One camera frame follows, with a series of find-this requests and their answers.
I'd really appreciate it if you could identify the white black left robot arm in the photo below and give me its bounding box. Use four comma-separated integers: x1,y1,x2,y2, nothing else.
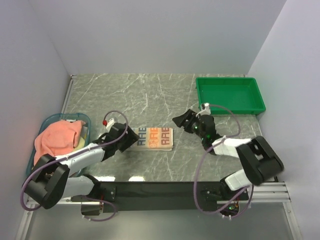
22,122,139,209

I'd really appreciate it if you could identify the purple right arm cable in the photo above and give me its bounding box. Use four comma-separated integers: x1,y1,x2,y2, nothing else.
193,103,254,220

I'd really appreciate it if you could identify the aluminium mounting rail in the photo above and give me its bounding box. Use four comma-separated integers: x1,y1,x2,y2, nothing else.
27,181,291,209

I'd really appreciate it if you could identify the yellow green patterned towel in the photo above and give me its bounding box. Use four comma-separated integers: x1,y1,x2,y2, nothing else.
73,130,87,152

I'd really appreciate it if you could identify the salmon pink towel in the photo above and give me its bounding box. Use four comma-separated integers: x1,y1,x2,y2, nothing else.
33,120,85,164

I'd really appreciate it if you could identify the teal plastic basket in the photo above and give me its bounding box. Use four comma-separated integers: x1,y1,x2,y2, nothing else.
26,113,91,176

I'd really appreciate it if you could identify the colourful striped rabbit towel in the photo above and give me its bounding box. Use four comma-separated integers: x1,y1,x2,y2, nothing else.
127,127,174,151

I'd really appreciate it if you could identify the green plastic tray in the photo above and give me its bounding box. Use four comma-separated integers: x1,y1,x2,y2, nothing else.
195,77,266,115

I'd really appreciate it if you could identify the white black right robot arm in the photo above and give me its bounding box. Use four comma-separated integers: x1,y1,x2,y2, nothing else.
172,109,284,200

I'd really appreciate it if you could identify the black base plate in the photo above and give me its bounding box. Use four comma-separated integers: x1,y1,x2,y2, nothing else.
89,181,239,212

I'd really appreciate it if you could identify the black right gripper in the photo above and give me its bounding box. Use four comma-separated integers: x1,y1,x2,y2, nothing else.
172,108,206,140

